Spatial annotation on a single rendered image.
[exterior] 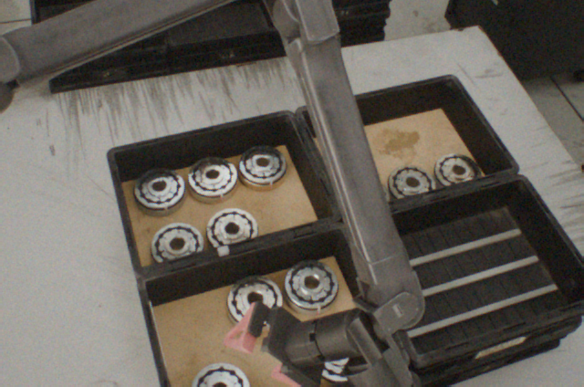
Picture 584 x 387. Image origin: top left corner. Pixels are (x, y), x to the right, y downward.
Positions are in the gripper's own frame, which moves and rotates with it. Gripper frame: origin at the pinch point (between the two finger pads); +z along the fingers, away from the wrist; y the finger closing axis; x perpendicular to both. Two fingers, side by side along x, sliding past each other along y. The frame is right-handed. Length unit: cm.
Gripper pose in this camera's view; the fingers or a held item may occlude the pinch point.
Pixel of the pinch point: (253, 356)
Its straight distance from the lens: 95.6
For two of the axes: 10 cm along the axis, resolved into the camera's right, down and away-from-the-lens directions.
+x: -2.3, 7.3, -6.5
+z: -7.0, 3.4, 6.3
